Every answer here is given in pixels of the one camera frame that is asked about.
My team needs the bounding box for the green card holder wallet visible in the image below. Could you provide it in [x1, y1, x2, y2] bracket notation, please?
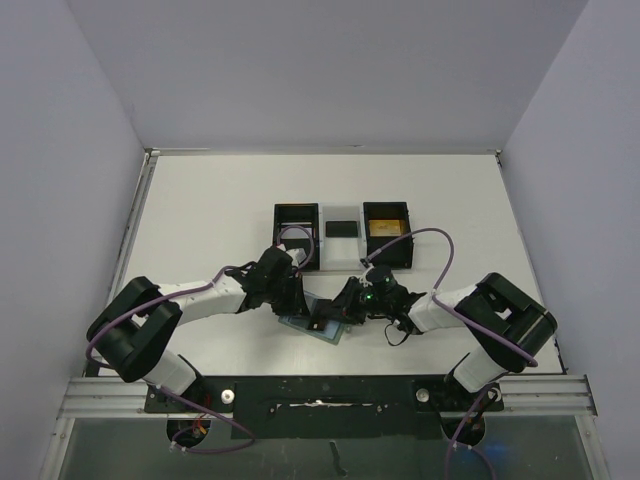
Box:
[278, 291, 351, 345]

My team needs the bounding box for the black white sorting tray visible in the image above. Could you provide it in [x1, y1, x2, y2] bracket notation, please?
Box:
[273, 202, 414, 272]

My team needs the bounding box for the gold credit card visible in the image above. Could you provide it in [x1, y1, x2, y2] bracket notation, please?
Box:
[368, 219, 405, 238]

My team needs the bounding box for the black credit card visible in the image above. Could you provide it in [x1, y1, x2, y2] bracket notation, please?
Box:
[325, 220, 359, 238]

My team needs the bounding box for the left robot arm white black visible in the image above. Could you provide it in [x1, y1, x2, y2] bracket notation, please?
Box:
[86, 244, 308, 395]

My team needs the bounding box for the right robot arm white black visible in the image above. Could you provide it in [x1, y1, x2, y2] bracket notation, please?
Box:
[312, 266, 558, 393]

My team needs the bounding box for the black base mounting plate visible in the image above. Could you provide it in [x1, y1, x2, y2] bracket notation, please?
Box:
[143, 374, 504, 440]

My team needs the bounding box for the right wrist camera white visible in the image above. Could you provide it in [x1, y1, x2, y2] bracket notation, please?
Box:
[359, 258, 374, 285]

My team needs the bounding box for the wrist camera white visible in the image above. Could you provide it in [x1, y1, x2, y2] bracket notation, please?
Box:
[277, 244, 307, 267]
[359, 258, 374, 285]

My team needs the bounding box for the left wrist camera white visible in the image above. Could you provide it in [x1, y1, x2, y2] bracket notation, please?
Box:
[277, 244, 307, 267]

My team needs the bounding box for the aluminium left rail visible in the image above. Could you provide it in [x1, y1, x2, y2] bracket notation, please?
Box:
[105, 149, 160, 306]

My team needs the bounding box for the aluminium rail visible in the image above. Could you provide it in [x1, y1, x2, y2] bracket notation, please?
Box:
[500, 374, 598, 416]
[105, 149, 160, 306]

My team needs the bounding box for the aluminium front rail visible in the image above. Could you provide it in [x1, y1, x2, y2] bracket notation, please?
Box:
[500, 374, 598, 416]

